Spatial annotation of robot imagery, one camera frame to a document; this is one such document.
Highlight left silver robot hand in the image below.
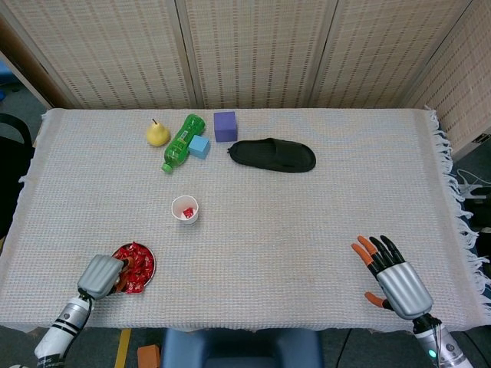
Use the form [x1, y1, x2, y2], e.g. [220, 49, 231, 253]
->
[77, 254, 135, 301]

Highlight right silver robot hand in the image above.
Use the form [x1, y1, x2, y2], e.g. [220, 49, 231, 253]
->
[351, 235, 434, 320]

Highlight round metal plate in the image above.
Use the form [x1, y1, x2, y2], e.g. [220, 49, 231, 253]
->
[110, 242, 157, 295]

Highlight white paper cup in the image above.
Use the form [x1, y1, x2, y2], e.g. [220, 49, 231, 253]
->
[170, 195, 200, 226]

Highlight orange block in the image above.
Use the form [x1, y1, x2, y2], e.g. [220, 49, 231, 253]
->
[137, 343, 161, 368]

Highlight black floor device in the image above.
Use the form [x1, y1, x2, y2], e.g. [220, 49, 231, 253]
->
[462, 197, 491, 233]

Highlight white woven tablecloth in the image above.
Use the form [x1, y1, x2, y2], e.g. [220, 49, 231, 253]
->
[0, 107, 491, 334]

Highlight black chair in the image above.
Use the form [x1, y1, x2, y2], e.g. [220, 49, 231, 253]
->
[0, 112, 35, 238]

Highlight green plastic bottle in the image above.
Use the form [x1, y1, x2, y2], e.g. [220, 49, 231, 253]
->
[160, 113, 208, 174]

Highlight yellow pear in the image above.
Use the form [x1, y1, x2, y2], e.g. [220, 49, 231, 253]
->
[146, 118, 171, 147]

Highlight light blue cube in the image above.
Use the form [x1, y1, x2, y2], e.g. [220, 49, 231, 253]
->
[188, 134, 211, 159]

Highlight black slipper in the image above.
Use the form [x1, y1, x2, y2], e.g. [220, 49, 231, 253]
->
[226, 137, 317, 174]

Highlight purple cube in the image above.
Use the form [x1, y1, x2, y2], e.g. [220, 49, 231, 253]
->
[213, 110, 239, 143]

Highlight brown wooden board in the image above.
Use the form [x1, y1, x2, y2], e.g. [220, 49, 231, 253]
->
[0, 17, 72, 110]

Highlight woven folding screen panel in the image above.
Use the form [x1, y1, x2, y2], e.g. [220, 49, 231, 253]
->
[402, 0, 491, 154]
[175, 0, 341, 110]
[308, 0, 479, 110]
[0, 0, 196, 110]

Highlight blue object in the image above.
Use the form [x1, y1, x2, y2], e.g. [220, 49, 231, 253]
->
[0, 63, 18, 104]

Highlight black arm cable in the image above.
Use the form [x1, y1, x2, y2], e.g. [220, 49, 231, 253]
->
[78, 291, 95, 327]

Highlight black floor cable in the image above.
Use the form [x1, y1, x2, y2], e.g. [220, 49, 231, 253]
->
[336, 329, 352, 368]

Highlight white cable bundle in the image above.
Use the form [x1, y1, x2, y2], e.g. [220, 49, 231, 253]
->
[456, 170, 485, 200]

